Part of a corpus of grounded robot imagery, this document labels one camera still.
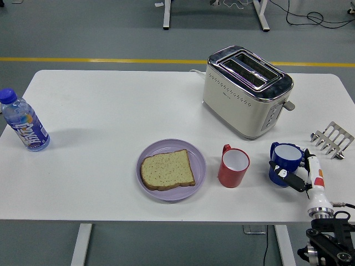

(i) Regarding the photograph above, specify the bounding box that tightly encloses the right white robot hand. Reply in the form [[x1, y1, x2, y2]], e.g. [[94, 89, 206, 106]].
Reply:
[[268, 142, 333, 213]]

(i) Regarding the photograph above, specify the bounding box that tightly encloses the blue enamel cup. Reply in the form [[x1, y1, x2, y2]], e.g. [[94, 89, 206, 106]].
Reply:
[[268, 141, 305, 188]]

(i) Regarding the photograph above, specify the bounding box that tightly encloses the red enamel cup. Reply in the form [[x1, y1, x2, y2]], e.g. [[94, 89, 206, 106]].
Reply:
[[217, 144, 251, 188]]

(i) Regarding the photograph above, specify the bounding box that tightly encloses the brown bread slice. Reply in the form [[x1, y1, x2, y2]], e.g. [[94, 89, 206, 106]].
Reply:
[[140, 149, 196, 192]]

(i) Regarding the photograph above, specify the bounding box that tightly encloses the white background desk leg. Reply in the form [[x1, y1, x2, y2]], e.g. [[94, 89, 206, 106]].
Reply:
[[163, 0, 172, 30], [252, 0, 271, 32]]

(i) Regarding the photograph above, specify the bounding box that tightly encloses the steel toast rack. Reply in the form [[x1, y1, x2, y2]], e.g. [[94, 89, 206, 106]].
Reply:
[[310, 121, 355, 160]]

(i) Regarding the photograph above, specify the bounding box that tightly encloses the white table leg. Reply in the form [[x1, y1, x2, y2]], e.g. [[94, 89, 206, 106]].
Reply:
[[70, 223, 93, 266], [274, 224, 297, 266]]

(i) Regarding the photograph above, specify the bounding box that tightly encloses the grey floor socket plate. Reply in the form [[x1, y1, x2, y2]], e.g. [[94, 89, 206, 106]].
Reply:
[[243, 224, 267, 235]]

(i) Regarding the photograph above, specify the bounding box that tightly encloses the cream chrome toaster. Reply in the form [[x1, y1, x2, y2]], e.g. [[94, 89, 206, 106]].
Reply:
[[202, 45, 296, 141]]

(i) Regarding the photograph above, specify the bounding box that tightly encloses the purple round plate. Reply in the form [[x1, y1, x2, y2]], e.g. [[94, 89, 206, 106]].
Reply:
[[135, 139, 207, 202]]

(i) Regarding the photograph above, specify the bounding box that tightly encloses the yellow floor tape line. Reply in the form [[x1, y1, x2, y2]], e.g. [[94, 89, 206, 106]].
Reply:
[[0, 57, 355, 68]]

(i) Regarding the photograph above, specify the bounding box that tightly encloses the blue-capped water bottle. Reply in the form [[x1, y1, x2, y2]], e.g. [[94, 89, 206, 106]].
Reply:
[[0, 88, 51, 152]]

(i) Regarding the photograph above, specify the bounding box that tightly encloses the black cable under table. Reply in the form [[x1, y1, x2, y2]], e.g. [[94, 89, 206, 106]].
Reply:
[[262, 226, 270, 266]]

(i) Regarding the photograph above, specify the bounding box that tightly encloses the black floor cable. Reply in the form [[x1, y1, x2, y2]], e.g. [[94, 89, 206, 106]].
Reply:
[[270, 0, 355, 28]]

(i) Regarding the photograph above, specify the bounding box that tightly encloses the thin white floor cable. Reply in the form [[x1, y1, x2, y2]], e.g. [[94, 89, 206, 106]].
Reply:
[[223, 0, 250, 9]]

